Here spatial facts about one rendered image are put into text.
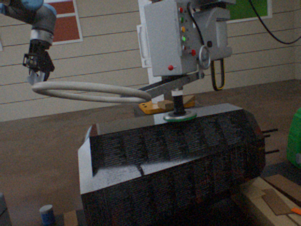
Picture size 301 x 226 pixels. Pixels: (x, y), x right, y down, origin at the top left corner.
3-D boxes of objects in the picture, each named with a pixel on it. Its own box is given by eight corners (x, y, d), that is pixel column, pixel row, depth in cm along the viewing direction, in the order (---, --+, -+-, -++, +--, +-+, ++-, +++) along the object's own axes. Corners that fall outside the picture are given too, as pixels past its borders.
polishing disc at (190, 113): (202, 113, 167) (202, 111, 167) (173, 121, 158) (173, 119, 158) (184, 109, 186) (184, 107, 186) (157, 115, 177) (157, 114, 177)
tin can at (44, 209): (40, 225, 222) (36, 211, 219) (48, 217, 231) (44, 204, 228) (50, 225, 219) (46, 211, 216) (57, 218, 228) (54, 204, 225)
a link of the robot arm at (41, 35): (38, 37, 122) (58, 38, 121) (36, 47, 122) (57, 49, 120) (26, 28, 113) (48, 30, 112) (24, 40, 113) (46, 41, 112)
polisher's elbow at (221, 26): (199, 50, 215) (196, 25, 211) (212, 48, 229) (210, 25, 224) (219, 47, 202) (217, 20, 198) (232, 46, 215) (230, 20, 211)
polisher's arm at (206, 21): (211, 70, 233) (206, 12, 223) (237, 68, 220) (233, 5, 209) (165, 84, 176) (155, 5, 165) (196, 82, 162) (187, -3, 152)
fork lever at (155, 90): (181, 79, 192) (180, 72, 191) (206, 77, 181) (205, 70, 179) (115, 104, 138) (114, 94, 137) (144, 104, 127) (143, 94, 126)
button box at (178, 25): (184, 55, 156) (179, 4, 150) (188, 55, 154) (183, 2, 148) (177, 56, 150) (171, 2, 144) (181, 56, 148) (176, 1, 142)
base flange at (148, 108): (138, 106, 291) (137, 102, 290) (180, 99, 300) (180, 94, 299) (146, 114, 244) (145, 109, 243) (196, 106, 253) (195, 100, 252)
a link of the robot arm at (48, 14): (29, 4, 118) (52, 13, 125) (26, 31, 116) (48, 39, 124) (38, -2, 111) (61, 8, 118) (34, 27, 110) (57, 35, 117)
